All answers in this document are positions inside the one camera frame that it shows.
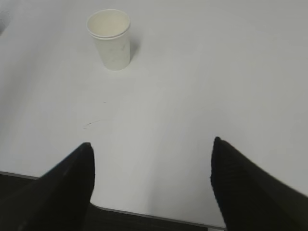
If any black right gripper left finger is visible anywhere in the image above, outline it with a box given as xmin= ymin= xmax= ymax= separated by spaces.
xmin=0 ymin=142 xmax=95 ymax=231

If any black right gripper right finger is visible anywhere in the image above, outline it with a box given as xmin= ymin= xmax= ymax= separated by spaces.
xmin=210 ymin=137 xmax=308 ymax=231

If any white paper cup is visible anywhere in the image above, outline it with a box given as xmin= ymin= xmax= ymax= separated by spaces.
xmin=87 ymin=9 xmax=130 ymax=71

